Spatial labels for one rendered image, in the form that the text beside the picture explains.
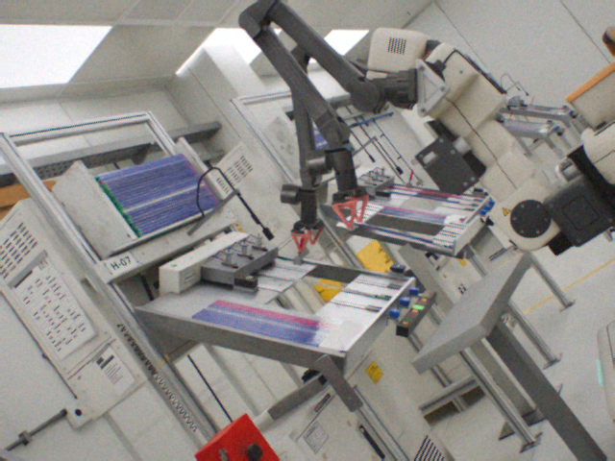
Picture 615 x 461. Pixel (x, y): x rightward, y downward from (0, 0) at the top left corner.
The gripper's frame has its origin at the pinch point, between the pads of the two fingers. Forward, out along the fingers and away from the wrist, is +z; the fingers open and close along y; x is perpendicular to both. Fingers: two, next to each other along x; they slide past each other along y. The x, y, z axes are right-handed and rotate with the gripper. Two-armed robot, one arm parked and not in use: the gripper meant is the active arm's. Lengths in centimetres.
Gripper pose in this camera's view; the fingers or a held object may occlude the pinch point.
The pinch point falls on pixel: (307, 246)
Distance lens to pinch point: 243.5
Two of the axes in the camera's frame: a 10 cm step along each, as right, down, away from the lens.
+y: -4.2, 2.5, -8.7
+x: 9.1, 1.7, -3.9
